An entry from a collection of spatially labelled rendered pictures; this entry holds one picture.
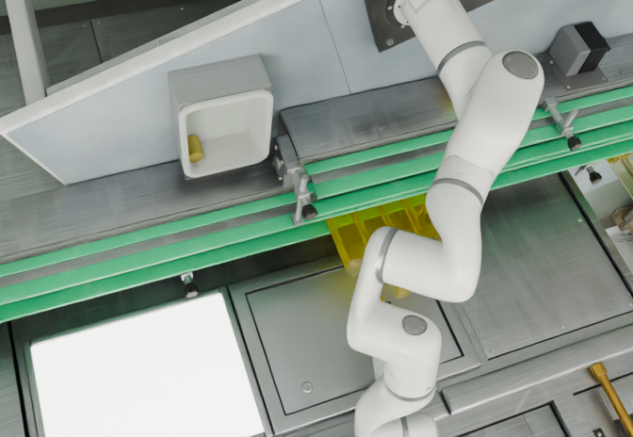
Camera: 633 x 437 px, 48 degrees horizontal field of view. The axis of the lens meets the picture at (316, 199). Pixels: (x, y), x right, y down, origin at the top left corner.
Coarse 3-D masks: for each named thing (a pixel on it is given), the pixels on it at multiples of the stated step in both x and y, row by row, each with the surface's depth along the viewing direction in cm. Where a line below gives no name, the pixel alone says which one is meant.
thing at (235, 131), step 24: (240, 96) 127; (264, 96) 128; (192, 120) 139; (216, 120) 141; (240, 120) 144; (264, 120) 136; (216, 144) 146; (240, 144) 147; (264, 144) 142; (192, 168) 142; (216, 168) 143
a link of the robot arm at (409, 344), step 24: (384, 240) 107; (360, 288) 108; (360, 312) 107; (384, 312) 107; (408, 312) 108; (360, 336) 107; (384, 336) 105; (408, 336) 105; (432, 336) 105; (384, 360) 108; (408, 360) 105; (432, 360) 106; (408, 384) 108; (432, 384) 111
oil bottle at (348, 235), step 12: (348, 216) 152; (336, 228) 151; (348, 228) 151; (360, 228) 151; (336, 240) 153; (348, 240) 149; (360, 240) 150; (348, 252) 148; (360, 252) 148; (348, 264) 149; (360, 264) 147
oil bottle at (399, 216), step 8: (400, 200) 156; (384, 208) 154; (392, 208) 154; (400, 208) 154; (408, 208) 155; (392, 216) 153; (400, 216) 154; (408, 216) 154; (392, 224) 153; (400, 224) 152; (408, 224) 153; (416, 224) 153; (416, 232) 152
